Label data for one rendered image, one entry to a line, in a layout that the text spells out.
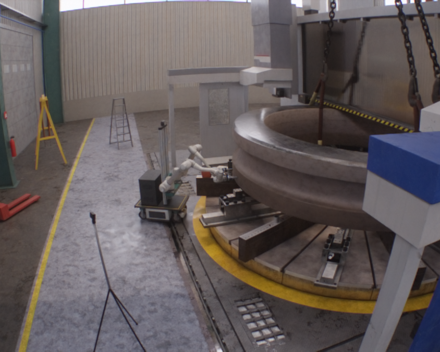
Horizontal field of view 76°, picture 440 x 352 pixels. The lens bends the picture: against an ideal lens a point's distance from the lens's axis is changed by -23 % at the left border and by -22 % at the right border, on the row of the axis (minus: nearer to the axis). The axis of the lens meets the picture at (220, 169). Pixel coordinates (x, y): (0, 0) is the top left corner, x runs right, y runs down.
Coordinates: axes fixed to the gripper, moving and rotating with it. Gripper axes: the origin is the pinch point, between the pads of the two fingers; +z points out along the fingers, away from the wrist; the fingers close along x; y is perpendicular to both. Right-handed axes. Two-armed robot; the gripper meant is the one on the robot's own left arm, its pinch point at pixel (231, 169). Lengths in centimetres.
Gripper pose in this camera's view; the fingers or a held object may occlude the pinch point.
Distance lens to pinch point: 632.8
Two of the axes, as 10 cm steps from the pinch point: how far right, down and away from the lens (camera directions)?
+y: -0.2, -9.5, -3.2
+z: 10.0, -0.4, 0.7
